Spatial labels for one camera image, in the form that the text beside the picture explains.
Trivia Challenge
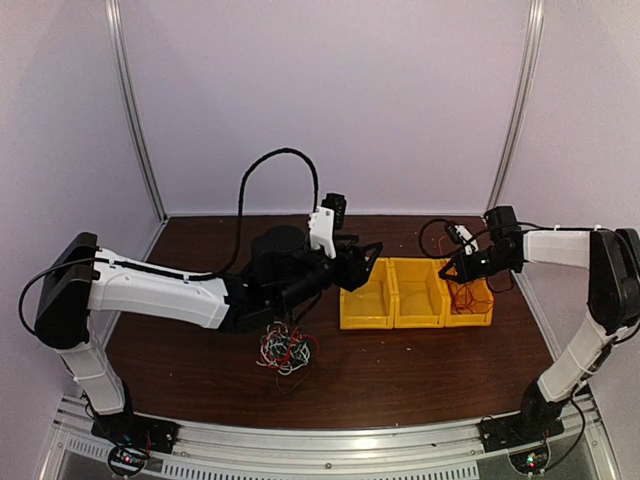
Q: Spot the left aluminium frame post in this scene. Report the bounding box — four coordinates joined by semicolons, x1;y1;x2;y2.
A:
104;0;168;223

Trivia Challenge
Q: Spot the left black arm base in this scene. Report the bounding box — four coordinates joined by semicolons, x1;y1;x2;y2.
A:
91;415;179;454

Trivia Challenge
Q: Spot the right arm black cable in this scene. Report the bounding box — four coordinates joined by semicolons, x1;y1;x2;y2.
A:
417;217;601;294

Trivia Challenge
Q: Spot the left yellow plastic bin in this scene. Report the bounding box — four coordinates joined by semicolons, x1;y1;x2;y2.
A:
340;258;399;330

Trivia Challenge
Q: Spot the right yellow plastic bin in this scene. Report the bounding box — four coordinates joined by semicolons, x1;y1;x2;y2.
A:
435;260;495;328

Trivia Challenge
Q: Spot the middle yellow plastic bin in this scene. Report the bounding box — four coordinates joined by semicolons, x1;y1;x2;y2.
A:
391;257;449;329

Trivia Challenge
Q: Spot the cable pile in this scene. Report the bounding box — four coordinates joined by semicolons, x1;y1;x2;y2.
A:
254;322;321;396

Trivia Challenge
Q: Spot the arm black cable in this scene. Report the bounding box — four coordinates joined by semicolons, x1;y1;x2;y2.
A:
417;217;601;294
17;146;321;336

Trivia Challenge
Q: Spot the aluminium frame post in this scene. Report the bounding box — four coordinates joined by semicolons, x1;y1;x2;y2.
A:
104;0;168;223
485;0;545;210

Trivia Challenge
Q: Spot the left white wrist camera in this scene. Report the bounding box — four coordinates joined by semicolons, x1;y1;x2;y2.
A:
308;193;347;260

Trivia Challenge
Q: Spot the right aluminium frame post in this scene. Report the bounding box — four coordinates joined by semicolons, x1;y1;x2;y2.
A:
485;0;545;210

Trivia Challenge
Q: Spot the yellow plastic bin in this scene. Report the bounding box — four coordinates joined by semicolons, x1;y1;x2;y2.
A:
435;260;495;328
391;257;449;329
340;258;399;330

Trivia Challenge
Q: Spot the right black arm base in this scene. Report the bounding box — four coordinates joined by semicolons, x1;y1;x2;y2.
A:
477;412;565;453

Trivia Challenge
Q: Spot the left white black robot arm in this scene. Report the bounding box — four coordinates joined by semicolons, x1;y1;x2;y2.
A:
32;225;383;444

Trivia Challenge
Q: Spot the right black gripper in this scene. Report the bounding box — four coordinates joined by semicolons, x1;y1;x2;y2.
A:
441;244;519;284

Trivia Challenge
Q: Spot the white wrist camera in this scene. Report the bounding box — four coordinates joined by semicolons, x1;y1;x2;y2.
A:
308;193;347;260
445;223;479;257

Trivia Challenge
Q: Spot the aluminium front rail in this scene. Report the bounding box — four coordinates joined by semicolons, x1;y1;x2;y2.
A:
42;384;624;480

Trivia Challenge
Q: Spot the left circuit board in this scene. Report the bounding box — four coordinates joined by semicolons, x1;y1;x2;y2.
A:
107;446;150;477

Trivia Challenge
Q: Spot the circuit board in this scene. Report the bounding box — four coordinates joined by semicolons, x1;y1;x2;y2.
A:
509;447;550;476
107;446;150;477

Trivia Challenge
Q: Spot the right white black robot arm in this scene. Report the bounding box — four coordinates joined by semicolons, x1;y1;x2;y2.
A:
439;205;639;442

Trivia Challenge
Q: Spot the red cable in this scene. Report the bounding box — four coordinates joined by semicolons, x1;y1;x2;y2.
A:
437;234;494;311
442;279;489;315

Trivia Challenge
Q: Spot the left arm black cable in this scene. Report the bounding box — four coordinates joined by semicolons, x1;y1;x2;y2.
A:
17;146;321;336

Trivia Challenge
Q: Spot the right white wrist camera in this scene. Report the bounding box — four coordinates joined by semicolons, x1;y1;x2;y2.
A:
445;223;479;257

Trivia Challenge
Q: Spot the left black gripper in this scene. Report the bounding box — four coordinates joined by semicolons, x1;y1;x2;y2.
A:
275;233;384;315

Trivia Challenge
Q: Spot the right circuit board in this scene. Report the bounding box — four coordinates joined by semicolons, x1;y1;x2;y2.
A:
509;447;550;476

